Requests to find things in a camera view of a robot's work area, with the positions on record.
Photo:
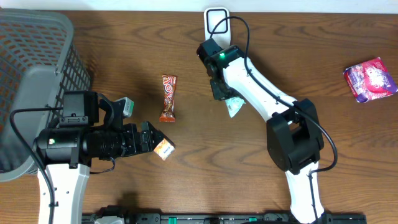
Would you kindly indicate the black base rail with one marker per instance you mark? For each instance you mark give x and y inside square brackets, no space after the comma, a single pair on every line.
[116,214]

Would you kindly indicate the grey plastic mesh basket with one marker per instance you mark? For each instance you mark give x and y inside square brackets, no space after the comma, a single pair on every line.
[39,63]

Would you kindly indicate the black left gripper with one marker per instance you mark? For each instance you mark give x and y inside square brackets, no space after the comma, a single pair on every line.
[144,140]

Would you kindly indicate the white barcode scanner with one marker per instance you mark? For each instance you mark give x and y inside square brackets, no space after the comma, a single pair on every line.
[222,34]

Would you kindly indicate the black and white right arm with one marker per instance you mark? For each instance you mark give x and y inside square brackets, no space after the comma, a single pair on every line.
[293,140]

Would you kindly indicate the teal snack packet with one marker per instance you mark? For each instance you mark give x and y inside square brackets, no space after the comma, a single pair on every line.
[233,105]

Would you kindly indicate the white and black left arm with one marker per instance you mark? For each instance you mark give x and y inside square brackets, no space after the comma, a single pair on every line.
[91,127]

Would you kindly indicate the small orange snack packet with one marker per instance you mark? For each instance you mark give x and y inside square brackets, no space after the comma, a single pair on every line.
[164,149]

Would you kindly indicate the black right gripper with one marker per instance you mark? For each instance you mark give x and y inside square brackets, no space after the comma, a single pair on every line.
[219,91]

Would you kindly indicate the orange brown candy bar wrapper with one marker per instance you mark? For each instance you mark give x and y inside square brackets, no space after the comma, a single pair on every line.
[169,85]

